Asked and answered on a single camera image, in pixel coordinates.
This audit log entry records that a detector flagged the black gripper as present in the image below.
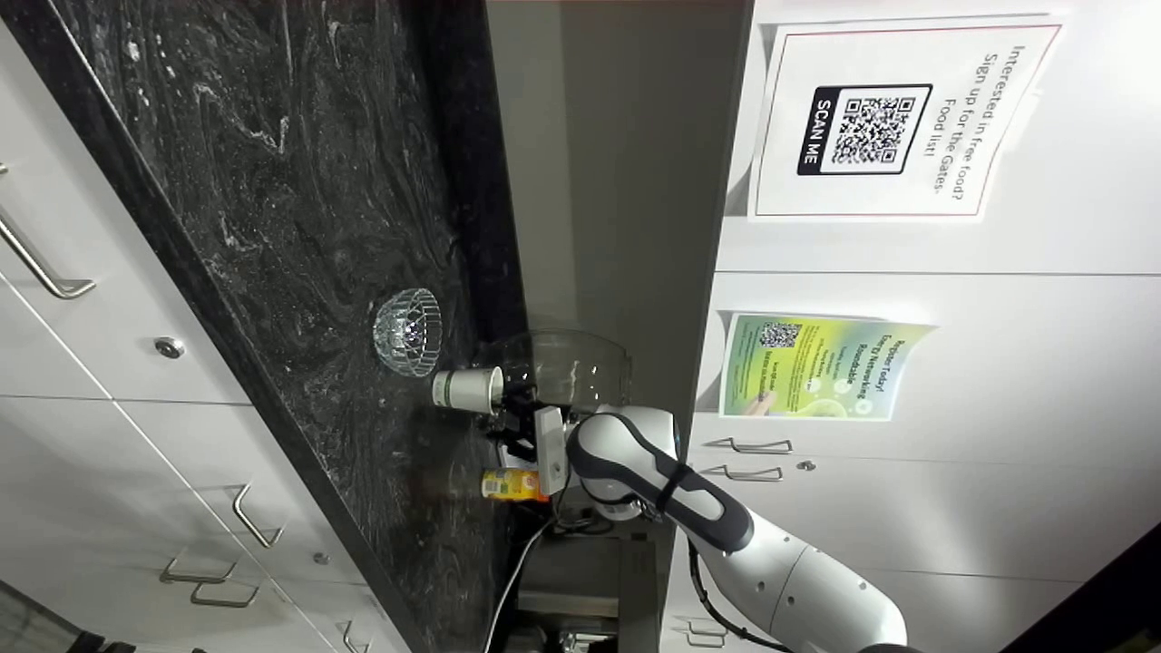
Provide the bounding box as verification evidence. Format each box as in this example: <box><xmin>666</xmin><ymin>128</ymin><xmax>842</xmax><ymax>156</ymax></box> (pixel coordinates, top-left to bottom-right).
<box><xmin>486</xmin><ymin>359</ymin><xmax>553</xmax><ymax>462</ymax></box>

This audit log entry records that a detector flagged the white cup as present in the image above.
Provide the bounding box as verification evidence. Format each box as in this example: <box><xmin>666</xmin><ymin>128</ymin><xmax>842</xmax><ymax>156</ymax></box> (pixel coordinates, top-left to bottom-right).
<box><xmin>429</xmin><ymin>363</ymin><xmax>513</xmax><ymax>412</ymax></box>

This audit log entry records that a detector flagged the large clear glass bowl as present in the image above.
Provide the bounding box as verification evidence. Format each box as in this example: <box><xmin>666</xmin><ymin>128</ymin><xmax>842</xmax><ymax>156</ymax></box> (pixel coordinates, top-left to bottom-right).
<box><xmin>523</xmin><ymin>320</ymin><xmax>634</xmax><ymax>411</ymax></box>

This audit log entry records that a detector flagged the small cut crystal bowl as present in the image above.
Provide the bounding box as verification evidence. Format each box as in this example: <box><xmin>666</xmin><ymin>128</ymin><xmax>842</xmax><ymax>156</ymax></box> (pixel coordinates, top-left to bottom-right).
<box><xmin>369</xmin><ymin>282</ymin><xmax>446</xmax><ymax>381</ymax></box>

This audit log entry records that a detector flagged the small yellow object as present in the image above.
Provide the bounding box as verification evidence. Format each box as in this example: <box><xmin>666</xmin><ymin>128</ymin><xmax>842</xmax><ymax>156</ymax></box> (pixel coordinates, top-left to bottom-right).
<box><xmin>479</xmin><ymin>468</ymin><xmax>553</xmax><ymax>505</ymax></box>

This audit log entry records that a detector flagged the green yellow flyer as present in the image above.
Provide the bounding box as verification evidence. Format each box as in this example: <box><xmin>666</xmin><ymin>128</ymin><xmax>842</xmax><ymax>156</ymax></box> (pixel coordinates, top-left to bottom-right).
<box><xmin>717</xmin><ymin>309</ymin><xmax>937</xmax><ymax>424</ymax></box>

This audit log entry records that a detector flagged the white QR code poster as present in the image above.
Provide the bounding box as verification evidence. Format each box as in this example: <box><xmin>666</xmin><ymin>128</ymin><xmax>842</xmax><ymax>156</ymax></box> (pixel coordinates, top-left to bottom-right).
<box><xmin>746</xmin><ymin>14</ymin><xmax>1066</xmax><ymax>225</ymax></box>

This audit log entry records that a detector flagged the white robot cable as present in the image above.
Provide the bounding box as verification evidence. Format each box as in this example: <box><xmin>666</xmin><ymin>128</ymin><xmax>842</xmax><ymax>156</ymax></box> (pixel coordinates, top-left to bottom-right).
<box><xmin>479</xmin><ymin>510</ymin><xmax>555</xmax><ymax>653</ymax></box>

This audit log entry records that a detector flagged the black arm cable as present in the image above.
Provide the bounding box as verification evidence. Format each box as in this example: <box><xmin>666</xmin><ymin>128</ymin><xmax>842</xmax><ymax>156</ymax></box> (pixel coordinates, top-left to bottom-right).
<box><xmin>685</xmin><ymin>538</ymin><xmax>792</xmax><ymax>653</ymax></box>

